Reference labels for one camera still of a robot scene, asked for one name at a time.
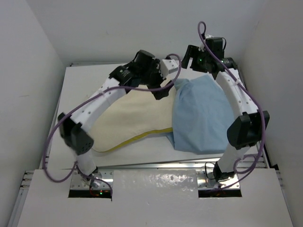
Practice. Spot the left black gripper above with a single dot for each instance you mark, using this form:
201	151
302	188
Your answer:
154	67

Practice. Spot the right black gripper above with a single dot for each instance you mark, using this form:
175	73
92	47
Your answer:
193	51

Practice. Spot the cream pillow with yellow edge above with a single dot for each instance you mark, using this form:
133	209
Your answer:
132	117

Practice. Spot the light blue pillowcase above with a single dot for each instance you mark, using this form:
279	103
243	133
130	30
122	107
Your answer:
201	116

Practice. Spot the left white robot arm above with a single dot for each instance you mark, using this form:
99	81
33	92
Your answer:
145	69

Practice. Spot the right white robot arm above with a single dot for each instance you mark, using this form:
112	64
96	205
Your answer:
247	129

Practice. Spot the white front cover panel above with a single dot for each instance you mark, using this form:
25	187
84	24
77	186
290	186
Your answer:
151	198

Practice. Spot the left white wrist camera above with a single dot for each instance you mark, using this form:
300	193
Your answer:
167	67

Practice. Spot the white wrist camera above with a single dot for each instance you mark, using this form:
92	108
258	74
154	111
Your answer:
207	36
167	67

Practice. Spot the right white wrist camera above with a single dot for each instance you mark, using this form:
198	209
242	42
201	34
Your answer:
207	36

